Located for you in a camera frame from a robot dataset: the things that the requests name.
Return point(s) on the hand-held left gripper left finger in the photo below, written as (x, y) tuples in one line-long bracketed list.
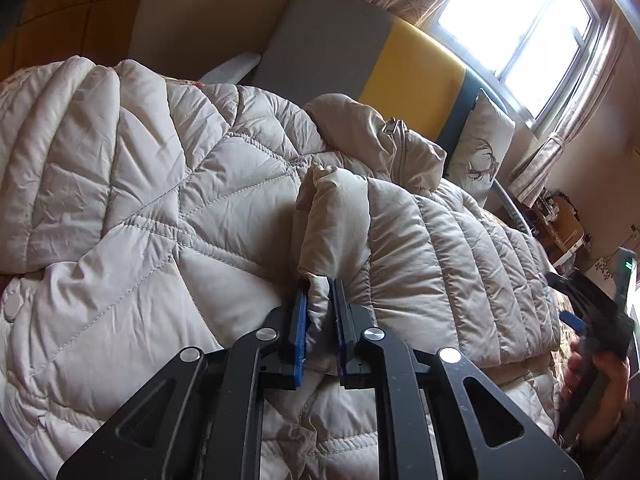
[(300, 340)]

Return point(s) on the yellow wooden nightstand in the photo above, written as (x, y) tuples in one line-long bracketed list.
[(562, 225)]

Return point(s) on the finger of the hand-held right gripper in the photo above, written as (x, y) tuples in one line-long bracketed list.
[(580, 292), (572, 322)]

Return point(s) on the beige quilted down jacket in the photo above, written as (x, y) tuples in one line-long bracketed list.
[(150, 200)]

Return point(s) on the person's right hand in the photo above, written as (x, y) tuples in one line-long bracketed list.
[(607, 395)]

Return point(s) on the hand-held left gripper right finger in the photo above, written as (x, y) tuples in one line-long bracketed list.
[(341, 345)]

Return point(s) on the white bed side rail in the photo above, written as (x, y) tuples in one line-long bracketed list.
[(230, 67)]

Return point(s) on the orange wooden wardrobe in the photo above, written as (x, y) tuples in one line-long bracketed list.
[(60, 5)]

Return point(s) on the white deer print pillow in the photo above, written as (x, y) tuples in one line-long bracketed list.
[(480, 150)]

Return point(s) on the grey yellow blue padded headboard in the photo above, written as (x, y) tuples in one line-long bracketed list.
[(325, 45)]

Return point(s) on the grey curved tube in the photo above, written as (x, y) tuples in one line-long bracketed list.
[(510, 205)]

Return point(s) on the bright window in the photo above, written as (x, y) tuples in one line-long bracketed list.
[(520, 25)]

